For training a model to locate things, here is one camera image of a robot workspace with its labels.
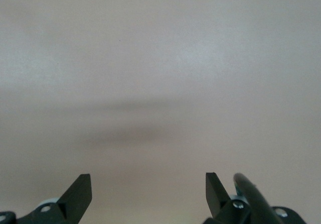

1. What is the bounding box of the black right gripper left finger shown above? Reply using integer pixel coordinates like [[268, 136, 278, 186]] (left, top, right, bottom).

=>
[[0, 173, 93, 224]]

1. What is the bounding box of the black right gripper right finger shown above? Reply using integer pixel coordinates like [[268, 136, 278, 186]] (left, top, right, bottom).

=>
[[202, 172, 308, 224]]

